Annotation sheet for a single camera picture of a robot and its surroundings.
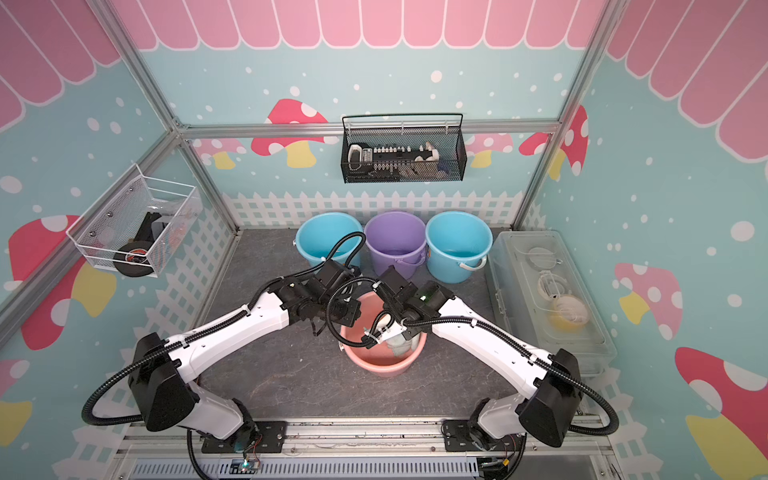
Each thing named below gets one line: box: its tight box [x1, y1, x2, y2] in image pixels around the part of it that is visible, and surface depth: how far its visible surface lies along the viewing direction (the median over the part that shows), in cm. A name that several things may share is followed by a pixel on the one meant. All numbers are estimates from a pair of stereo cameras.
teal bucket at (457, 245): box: [425, 211, 493, 284], surface depth 100 cm
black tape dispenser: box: [113, 211, 162, 277], surface depth 67 cm
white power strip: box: [348, 142, 437, 174], surface depth 91 cm
